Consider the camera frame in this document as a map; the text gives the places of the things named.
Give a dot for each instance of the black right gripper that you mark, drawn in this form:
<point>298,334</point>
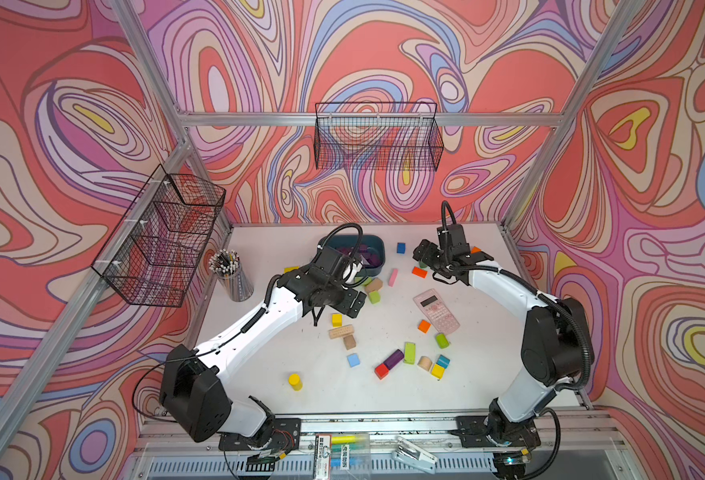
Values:
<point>425,258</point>

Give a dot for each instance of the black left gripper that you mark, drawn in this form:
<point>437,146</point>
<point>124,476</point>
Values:
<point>347,307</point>

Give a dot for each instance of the purple wooden brick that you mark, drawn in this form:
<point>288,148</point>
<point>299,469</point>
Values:
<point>372,261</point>

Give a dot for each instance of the purple long brick front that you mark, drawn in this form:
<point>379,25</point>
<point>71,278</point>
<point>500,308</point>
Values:
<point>394,359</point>

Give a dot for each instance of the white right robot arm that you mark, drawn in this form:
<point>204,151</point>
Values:
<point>556,350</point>

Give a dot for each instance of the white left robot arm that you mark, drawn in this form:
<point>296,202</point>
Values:
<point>194,382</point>

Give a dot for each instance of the teal plastic storage bin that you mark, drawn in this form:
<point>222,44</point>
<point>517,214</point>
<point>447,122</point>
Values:
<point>370,244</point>

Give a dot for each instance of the red-orange wooden block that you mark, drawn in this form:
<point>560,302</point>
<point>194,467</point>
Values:
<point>419,272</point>

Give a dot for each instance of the natural wood long block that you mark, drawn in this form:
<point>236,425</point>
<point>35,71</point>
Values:
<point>341,332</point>

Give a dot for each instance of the natural wood block rear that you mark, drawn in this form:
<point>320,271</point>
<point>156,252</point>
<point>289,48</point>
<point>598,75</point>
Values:
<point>373,286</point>

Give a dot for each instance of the pink calculator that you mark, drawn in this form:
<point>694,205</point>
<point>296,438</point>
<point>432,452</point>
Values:
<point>436,312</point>

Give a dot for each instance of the pink long wooden block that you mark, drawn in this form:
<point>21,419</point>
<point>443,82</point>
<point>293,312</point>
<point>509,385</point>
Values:
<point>392,278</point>

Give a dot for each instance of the natural wood small block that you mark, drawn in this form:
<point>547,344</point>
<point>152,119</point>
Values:
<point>349,342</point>

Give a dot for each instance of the orange small block centre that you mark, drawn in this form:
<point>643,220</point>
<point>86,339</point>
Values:
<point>424,326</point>

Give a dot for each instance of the green cylinder near calculator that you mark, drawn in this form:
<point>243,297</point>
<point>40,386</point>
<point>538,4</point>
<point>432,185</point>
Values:
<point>442,341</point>

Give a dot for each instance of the light blue wooden cube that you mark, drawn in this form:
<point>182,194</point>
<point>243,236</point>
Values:
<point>353,360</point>

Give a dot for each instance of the pen holder cup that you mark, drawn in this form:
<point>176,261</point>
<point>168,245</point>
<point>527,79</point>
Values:
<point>227,267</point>

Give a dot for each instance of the yellow wooden cylinder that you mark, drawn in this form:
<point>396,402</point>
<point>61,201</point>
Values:
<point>295,382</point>

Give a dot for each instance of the light green rectangular block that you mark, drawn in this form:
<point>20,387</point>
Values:
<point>409,351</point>

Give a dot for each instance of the teal small cube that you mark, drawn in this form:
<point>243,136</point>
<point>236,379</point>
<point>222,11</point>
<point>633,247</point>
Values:
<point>443,361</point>

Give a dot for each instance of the red wooden cube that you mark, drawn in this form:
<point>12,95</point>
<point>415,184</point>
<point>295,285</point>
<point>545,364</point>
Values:
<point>381,371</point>

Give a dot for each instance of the natural wood cylinder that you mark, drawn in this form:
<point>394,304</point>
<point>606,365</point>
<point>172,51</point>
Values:
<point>425,363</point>

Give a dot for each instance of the yellow small cube front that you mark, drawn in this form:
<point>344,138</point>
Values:
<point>437,371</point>

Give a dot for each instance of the marker box front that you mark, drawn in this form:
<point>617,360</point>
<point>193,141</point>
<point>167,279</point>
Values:
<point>341,457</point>

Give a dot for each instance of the clear plastic stapler front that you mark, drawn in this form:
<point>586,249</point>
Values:
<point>410,454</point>

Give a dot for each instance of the black wire basket back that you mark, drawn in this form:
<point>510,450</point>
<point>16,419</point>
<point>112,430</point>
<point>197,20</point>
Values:
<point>377,135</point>

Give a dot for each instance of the black wire basket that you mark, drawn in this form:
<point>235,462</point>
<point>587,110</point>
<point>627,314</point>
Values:
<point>377,135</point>
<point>152,257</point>

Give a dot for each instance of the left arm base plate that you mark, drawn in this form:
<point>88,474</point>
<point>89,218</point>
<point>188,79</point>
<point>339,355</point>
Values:
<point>277,435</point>

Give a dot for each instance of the black wire basket left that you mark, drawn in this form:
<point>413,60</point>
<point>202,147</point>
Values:
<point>152,257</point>

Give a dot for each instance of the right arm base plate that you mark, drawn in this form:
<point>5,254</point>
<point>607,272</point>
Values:
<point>496,432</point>

